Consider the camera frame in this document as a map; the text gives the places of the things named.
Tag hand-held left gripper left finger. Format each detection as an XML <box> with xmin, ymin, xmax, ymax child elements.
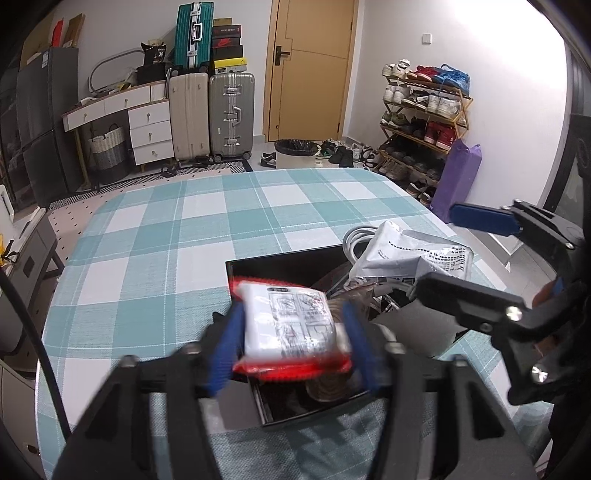
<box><xmin>51</xmin><ymin>307</ymin><xmax>247</xmax><ymax>480</ymax></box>

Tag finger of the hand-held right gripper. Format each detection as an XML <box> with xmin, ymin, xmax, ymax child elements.
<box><xmin>412</xmin><ymin>272</ymin><xmax>532</xmax><ymax>337</ymax></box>
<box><xmin>449</xmin><ymin>199</ymin><xmax>583</xmax><ymax>250</ymax></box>

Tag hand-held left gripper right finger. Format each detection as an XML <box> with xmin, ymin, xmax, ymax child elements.
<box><xmin>339</xmin><ymin>302</ymin><xmax>539</xmax><ymax>480</ymax></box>

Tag red white packet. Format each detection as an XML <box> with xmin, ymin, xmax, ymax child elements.
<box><xmin>231</xmin><ymin>279</ymin><xmax>354</xmax><ymax>381</ymax></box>

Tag white grey plastic packet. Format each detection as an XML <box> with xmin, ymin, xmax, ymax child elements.
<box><xmin>348</xmin><ymin>220</ymin><xmax>474</xmax><ymax>289</ymax></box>

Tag black cardboard box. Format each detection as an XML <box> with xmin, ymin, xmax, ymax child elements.
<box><xmin>225</xmin><ymin>244</ymin><xmax>469</xmax><ymax>429</ymax></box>

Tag clear bag with white cable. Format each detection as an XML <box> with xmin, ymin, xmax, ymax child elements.
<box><xmin>325</xmin><ymin>224</ymin><xmax>416</xmax><ymax>319</ymax></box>

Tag person's right hand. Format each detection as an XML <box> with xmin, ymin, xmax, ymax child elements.
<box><xmin>532</xmin><ymin>278</ymin><xmax>564</xmax><ymax>318</ymax></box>

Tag purple bag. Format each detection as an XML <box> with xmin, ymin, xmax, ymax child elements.
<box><xmin>431</xmin><ymin>138</ymin><xmax>482</xmax><ymax>224</ymax></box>

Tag wooden shoe rack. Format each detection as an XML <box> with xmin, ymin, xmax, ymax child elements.
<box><xmin>379</xmin><ymin>76</ymin><xmax>474</xmax><ymax>185</ymax></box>

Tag teal white checkered tablecloth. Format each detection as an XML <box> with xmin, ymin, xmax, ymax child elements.
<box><xmin>36</xmin><ymin>168</ymin><xmax>555</xmax><ymax>480</ymax></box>

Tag racked assorted shoes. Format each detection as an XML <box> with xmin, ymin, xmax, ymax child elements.
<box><xmin>381</xmin><ymin>59</ymin><xmax>472</xmax><ymax>206</ymax></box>

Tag pile of loose sneakers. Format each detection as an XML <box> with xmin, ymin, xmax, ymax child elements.
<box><xmin>259</xmin><ymin>138</ymin><xmax>384</xmax><ymax>169</ymax></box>

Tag trash bin with black liner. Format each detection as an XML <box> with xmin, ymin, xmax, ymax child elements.
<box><xmin>274</xmin><ymin>138</ymin><xmax>321</xmax><ymax>171</ymax></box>

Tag tan wooden door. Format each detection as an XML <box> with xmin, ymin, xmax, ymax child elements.
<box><xmin>262</xmin><ymin>0</ymin><xmax>360</xmax><ymax>144</ymax></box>

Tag grey low cabinet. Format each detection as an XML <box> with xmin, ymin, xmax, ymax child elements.
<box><xmin>0</xmin><ymin>208</ymin><xmax>65</xmax><ymax>356</ymax></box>

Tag woven laundry basket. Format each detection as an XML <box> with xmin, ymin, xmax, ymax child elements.
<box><xmin>88</xmin><ymin>124</ymin><xmax>130</xmax><ymax>184</ymax></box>

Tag silver hard suitcase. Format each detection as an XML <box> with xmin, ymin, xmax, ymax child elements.
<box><xmin>209</xmin><ymin>72</ymin><xmax>256</xmax><ymax>162</ymax></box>

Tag beige hard suitcase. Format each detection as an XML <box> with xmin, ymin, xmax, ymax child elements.
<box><xmin>168</xmin><ymin>71</ymin><xmax>209</xmax><ymax>162</ymax></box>

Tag white desk with drawers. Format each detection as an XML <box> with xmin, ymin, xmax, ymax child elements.
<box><xmin>61</xmin><ymin>80</ymin><xmax>175</xmax><ymax>185</ymax></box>

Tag yellow plastic bag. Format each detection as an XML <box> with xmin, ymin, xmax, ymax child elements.
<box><xmin>0</xmin><ymin>234</ymin><xmax>17</xmax><ymax>268</ymax></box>

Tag yellow black shoe box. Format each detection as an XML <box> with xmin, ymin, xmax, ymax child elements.
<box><xmin>213</xmin><ymin>58</ymin><xmax>247</xmax><ymax>75</ymax></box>

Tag grey refrigerator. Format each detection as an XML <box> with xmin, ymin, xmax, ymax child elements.
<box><xmin>16</xmin><ymin>46</ymin><xmax>84</xmax><ymax>206</ymax></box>

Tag black printed bag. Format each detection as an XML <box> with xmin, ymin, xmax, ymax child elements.
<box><xmin>137</xmin><ymin>41</ymin><xmax>174</xmax><ymax>86</ymax></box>

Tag teal hard suitcase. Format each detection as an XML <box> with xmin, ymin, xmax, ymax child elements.
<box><xmin>174</xmin><ymin>2</ymin><xmax>215</xmax><ymax>72</ymax></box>

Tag brown paper bag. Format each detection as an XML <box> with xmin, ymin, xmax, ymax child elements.
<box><xmin>62</xmin><ymin>13</ymin><xmax>86</xmax><ymax>49</ymax></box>

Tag black cable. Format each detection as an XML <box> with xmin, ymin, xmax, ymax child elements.
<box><xmin>0</xmin><ymin>265</ymin><xmax>72</xmax><ymax>437</ymax></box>

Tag white oval frame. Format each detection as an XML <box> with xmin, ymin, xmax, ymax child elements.
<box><xmin>89</xmin><ymin>50</ymin><xmax>148</xmax><ymax>95</ymax></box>

